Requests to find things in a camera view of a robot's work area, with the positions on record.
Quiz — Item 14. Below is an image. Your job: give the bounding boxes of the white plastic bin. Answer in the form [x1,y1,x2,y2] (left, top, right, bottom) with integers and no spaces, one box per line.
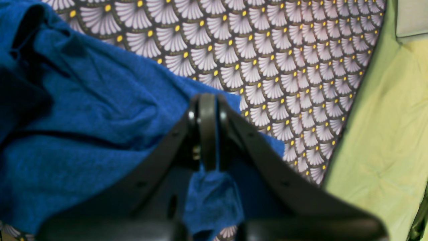
[396,0,428,39]

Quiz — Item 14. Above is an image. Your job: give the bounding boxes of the patterned fan-print tablecloth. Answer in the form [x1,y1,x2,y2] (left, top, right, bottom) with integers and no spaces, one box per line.
[0,0,388,241]

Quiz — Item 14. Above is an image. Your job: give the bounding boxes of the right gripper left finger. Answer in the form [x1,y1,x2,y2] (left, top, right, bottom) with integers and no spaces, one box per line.
[40,94,216,231]

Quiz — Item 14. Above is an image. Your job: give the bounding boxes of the blue long-sleeve T-shirt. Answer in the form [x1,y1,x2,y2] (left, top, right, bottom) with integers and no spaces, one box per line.
[0,0,285,241]

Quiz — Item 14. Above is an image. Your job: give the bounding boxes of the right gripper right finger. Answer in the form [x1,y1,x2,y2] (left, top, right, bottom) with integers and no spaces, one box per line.
[217,95,385,231]

